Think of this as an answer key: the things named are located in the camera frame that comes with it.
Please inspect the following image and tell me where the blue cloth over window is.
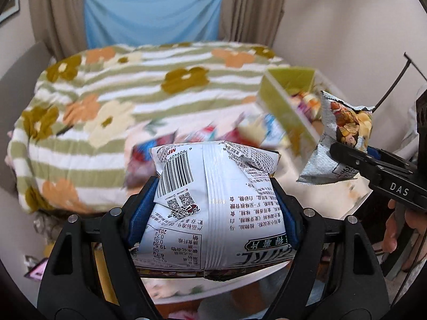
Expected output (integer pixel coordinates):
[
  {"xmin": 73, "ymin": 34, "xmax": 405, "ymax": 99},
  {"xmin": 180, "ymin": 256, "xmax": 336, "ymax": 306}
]
[{"xmin": 83, "ymin": 0, "xmax": 222, "ymax": 49}]

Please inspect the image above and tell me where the framed wall picture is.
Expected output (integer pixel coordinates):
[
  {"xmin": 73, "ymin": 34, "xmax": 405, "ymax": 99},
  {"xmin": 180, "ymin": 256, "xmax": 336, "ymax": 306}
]
[{"xmin": 0, "ymin": 0, "xmax": 19, "ymax": 24}]

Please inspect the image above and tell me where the silver potato chip bag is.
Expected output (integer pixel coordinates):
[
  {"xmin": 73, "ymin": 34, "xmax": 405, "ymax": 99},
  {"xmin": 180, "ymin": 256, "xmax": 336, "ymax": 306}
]
[{"xmin": 298, "ymin": 91, "xmax": 373, "ymax": 185}]

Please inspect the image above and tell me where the green cardboard snack box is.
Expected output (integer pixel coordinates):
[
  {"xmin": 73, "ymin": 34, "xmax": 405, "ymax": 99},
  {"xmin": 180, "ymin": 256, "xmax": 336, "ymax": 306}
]
[{"xmin": 258, "ymin": 66, "xmax": 333, "ymax": 159}]

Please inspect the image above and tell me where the black cable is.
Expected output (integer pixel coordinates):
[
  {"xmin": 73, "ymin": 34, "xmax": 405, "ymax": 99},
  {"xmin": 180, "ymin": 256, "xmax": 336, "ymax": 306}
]
[{"xmin": 371, "ymin": 52, "xmax": 427, "ymax": 114}]

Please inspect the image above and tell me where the right beige curtain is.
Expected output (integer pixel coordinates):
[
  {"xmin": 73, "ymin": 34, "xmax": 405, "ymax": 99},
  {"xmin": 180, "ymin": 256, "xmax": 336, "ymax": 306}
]
[{"xmin": 219, "ymin": 0, "xmax": 284, "ymax": 46}]

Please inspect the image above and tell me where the beige curtain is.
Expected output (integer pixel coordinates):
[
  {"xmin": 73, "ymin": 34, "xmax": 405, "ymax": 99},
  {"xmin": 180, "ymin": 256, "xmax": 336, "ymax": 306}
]
[
  {"xmin": 29, "ymin": 0, "xmax": 87, "ymax": 60},
  {"xmin": 219, "ymin": 0, "xmax": 284, "ymax": 46}
]

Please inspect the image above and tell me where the left beige curtain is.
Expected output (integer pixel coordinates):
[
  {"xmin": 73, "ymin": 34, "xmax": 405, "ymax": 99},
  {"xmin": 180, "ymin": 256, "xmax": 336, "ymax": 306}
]
[{"xmin": 29, "ymin": 0, "xmax": 87, "ymax": 60}]

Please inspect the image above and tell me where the floral striped blanket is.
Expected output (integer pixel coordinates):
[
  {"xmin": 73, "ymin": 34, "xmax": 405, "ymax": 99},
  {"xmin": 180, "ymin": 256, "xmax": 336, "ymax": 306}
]
[{"xmin": 7, "ymin": 42, "xmax": 287, "ymax": 214}]

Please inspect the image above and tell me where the pink phone on floor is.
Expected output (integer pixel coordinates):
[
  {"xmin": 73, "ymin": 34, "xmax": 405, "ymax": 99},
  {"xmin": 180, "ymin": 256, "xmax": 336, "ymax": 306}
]
[{"xmin": 25, "ymin": 258, "xmax": 49, "ymax": 282}]

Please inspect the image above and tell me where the right hand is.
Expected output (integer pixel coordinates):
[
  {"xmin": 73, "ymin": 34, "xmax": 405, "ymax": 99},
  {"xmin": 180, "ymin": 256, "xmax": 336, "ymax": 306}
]
[{"xmin": 381, "ymin": 199, "xmax": 426, "ymax": 271}]

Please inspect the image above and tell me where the white chip bag with barcode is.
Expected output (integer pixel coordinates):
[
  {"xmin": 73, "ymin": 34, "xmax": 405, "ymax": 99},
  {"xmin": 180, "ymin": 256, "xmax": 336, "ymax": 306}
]
[{"xmin": 132, "ymin": 141, "xmax": 295, "ymax": 279}]

